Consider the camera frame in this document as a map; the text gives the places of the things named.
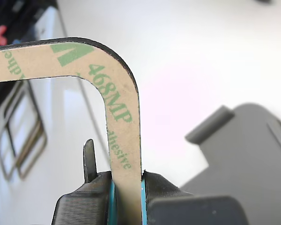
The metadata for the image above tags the grey holder with tabs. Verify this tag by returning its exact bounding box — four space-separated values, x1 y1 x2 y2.
179 103 281 225

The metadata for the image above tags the thin rectangular gasket frame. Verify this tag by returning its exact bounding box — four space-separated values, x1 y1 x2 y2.
0 79 42 181

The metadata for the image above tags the tan adhesive rectangular frame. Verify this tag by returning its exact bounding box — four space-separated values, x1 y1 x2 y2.
0 37 141 225

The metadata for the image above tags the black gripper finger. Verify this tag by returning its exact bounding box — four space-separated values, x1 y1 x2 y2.
52 138 119 225
140 170 194 225

